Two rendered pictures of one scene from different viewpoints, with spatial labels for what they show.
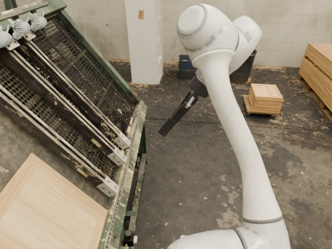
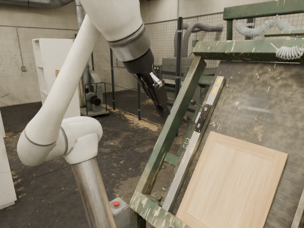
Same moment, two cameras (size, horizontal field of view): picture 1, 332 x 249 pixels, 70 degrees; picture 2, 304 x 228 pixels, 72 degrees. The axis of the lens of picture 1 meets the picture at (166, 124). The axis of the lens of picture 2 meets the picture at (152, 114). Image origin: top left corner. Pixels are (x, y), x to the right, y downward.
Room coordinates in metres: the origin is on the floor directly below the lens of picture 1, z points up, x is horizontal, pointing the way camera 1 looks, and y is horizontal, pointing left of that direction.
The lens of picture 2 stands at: (1.08, -0.47, 1.85)
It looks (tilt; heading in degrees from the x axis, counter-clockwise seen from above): 17 degrees down; 134
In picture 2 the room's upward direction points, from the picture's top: straight up
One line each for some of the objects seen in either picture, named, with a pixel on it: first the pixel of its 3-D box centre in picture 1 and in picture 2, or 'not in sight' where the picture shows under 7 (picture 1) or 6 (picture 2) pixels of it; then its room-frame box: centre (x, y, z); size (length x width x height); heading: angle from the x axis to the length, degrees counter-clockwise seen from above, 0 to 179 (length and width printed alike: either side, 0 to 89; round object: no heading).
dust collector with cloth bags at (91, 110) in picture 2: not in sight; (85, 77); (-4.59, 2.67, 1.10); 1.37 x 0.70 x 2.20; 172
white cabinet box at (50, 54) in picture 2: not in sight; (59, 92); (-3.26, 1.31, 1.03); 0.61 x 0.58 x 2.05; 172
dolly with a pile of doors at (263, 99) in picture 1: (261, 100); not in sight; (3.61, -1.63, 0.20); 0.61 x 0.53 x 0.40; 172
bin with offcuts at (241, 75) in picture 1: (241, 65); not in sight; (4.91, -1.61, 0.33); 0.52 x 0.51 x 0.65; 172
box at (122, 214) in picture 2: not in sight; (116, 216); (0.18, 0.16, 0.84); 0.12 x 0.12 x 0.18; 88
